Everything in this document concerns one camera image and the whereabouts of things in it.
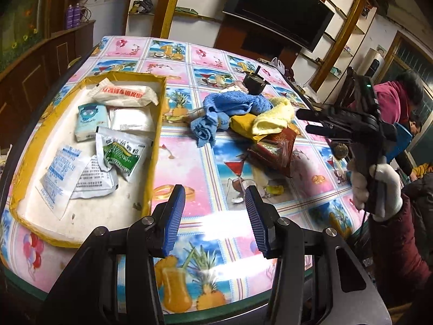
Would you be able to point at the small brown round ball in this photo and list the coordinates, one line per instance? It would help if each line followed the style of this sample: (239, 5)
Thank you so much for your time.
(340, 151)

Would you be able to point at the flower mural panel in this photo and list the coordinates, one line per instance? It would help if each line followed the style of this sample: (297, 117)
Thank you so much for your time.
(19, 30)

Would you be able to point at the white packet red lettering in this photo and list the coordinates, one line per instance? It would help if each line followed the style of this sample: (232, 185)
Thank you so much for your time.
(133, 96)

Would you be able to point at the teal cartoon tissue pack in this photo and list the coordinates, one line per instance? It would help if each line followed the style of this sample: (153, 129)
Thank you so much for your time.
(90, 116)

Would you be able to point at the dark red sleeve right forearm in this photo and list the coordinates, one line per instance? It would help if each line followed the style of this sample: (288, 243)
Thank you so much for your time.
(400, 272)

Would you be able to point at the blue terry towel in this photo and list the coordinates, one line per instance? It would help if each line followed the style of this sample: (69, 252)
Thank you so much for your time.
(219, 108)

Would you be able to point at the colourful printed tablecloth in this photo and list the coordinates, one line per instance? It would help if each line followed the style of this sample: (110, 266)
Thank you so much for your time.
(215, 248)

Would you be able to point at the black flat television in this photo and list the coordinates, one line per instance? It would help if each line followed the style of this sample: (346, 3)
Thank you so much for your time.
(300, 21)

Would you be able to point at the black pot with stick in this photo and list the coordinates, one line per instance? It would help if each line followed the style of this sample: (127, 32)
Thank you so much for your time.
(255, 83)

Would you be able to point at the person in pink hoodie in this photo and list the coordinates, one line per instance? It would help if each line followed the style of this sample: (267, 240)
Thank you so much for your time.
(398, 98)

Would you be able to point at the white-gloved right hand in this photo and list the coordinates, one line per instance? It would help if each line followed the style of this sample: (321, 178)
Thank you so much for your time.
(385, 194)

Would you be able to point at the blue chair back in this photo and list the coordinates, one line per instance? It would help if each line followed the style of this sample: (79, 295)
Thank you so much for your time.
(403, 138)

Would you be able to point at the white leaflet packet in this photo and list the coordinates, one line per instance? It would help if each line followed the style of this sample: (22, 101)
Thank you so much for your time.
(94, 182)

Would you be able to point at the purple spray bottle right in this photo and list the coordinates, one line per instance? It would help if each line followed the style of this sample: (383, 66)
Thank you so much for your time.
(77, 15)

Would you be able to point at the light yellow fluffy towel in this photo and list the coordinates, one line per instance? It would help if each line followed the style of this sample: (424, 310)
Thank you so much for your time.
(276, 119)

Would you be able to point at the purple spray bottle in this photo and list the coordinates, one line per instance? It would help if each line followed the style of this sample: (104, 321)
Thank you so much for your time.
(69, 17)
(77, 15)

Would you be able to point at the dark wooden side cabinet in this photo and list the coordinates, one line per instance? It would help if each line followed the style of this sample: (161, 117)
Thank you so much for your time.
(27, 81)

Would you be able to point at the yellow shallow box tray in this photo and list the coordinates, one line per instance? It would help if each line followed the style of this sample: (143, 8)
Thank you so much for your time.
(120, 209)

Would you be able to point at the green item on shelf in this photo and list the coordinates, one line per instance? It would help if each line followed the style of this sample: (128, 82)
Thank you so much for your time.
(186, 11)

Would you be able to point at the white plastic bag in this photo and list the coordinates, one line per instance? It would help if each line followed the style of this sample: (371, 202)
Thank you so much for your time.
(276, 63)

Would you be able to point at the plain white packet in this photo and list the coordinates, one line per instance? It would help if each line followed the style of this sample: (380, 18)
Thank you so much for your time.
(131, 119)

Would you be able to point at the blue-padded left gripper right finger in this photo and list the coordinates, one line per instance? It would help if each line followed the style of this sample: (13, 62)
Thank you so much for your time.
(263, 217)

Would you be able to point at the blue print white sachet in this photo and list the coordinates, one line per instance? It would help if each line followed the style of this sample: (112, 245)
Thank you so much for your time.
(59, 181)

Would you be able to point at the black item on shelf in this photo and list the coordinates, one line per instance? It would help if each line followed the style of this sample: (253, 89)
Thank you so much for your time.
(141, 7)

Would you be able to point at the dark red foil packet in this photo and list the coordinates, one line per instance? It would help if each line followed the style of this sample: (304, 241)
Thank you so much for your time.
(274, 151)

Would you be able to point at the purple spray bottle left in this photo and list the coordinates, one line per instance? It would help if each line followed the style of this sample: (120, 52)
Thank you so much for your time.
(69, 17)

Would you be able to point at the white wall shelf unit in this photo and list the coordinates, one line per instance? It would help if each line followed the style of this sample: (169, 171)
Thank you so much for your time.
(318, 69)

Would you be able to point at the green white sachet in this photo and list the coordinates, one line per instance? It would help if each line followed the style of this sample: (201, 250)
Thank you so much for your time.
(121, 150)

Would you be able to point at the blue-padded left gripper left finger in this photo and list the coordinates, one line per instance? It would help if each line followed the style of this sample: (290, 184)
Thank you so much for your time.
(168, 219)

